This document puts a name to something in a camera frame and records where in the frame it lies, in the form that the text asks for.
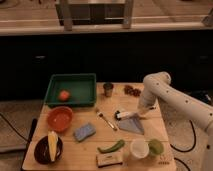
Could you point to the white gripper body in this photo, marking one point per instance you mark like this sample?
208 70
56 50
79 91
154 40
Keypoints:
146 101

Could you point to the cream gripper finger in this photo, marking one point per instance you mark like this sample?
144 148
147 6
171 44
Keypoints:
143 114

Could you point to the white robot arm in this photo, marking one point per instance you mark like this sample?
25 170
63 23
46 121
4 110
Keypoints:
157 85

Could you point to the red bowl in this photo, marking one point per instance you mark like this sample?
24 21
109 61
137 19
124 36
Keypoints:
59 118

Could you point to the dark brown bowl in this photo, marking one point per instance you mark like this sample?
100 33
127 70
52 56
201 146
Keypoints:
41 151

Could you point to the grey folded cloth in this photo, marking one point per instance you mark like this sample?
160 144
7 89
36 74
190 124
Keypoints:
131 125

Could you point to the green cup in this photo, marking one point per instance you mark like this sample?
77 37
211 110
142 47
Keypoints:
155 147

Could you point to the white cup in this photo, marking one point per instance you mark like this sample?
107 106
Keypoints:
139 148

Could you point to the green chili pepper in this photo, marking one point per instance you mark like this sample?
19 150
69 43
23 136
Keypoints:
119 144

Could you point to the small metal cup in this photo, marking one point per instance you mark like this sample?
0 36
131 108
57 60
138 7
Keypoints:
108 89

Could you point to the metal fork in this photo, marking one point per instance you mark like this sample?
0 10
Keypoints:
101 115

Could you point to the brown rectangular eraser block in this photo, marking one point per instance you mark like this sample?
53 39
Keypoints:
109 159

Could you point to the blue sponge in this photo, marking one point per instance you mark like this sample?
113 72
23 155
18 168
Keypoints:
84 132

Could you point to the orange tomato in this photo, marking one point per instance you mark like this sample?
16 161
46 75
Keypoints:
64 95

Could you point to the green plastic tray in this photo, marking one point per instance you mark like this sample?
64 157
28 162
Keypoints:
81 87

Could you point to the metal stool frame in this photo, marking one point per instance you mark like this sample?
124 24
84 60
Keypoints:
94 12

